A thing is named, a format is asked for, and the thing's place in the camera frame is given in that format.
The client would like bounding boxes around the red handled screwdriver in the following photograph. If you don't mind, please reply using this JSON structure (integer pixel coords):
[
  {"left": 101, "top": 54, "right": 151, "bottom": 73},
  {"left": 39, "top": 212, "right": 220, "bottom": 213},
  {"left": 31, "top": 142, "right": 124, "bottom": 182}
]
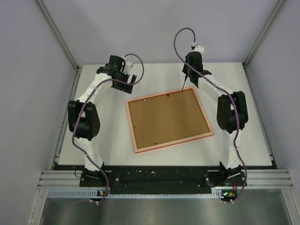
[{"left": 181, "top": 76, "right": 187, "bottom": 91}]

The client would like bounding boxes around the red picture frame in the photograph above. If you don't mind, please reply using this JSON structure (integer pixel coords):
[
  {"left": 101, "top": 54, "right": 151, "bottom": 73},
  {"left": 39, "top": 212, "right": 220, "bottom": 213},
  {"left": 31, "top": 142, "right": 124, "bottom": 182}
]
[{"left": 126, "top": 87, "right": 214, "bottom": 154}]

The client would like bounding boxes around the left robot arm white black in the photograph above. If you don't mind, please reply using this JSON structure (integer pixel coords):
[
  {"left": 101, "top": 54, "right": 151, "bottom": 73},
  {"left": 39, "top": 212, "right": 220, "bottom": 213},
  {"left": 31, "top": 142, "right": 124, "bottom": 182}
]
[{"left": 67, "top": 54, "right": 138, "bottom": 186}]

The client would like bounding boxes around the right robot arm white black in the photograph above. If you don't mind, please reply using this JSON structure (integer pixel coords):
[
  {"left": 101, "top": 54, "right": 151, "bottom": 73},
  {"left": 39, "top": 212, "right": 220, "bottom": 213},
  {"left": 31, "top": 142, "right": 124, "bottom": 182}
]
[{"left": 182, "top": 51, "right": 248, "bottom": 186}]

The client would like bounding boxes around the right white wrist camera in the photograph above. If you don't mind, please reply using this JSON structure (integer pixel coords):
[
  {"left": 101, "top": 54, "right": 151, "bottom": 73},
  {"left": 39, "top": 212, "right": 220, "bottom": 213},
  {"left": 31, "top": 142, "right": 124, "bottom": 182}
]
[{"left": 191, "top": 42, "right": 204, "bottom": 54}]

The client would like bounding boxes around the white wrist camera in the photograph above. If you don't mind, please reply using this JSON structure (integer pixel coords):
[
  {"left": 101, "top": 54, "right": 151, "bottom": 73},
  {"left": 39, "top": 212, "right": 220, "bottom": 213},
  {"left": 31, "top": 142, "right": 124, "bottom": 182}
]
[
  {"left": 123, "top": 60, "right": 133, "bottom": 74},
  {"left": 191, "top": 42, "right": 204, "bottom": 54}
]

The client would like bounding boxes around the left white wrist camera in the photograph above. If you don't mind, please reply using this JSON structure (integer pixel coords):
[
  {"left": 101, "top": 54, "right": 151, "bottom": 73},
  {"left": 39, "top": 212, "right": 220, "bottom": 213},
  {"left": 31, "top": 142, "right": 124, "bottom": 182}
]
[{"left": 123, "top": 60, "right": 133, "bottom": 74}]

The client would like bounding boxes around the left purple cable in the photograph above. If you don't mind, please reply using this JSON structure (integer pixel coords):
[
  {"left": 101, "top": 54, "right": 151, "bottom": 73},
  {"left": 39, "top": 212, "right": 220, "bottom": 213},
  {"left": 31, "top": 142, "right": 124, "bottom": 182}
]
[{"left": 71, "top": 53, "right": 144, "bottom": 204}]

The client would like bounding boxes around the left corner aluminium post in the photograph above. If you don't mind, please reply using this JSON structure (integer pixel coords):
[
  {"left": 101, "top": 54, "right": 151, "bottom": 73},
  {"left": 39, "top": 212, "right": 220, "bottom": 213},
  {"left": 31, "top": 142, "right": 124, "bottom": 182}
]
[{"left": 35, "top": 0, "right": 80, "bottom": 71}]

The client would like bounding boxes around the corner aluminium post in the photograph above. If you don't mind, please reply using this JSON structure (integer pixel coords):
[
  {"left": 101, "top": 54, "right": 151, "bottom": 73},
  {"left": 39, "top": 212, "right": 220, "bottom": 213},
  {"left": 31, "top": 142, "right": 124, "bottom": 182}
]
[
  {"left": 242, "top": 0, "right": 288, "bottom": 68},
  {"left": 35, "top": 0, "right": 80, "bottom": 71}
]

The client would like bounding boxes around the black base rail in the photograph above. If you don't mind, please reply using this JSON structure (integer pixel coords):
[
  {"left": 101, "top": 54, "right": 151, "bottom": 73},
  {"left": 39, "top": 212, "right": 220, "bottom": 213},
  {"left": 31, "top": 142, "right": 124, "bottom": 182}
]
[{"left": 52, "top": 165, "right": 247, "bottom": 194}]

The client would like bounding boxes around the right corner aluminium post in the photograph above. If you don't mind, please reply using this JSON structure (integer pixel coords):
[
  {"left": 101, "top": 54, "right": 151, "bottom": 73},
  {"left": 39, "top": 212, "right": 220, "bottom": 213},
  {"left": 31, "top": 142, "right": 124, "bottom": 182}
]
[{"left": 242, "top": 0, "right": 288, "bottom": 68}]

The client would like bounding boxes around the grey slotted cable duct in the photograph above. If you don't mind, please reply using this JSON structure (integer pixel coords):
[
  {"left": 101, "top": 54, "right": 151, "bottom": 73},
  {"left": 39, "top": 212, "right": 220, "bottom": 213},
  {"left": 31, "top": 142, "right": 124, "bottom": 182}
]
[{"left": 46, "top": 187, "right": 231, "bottom": 200}]

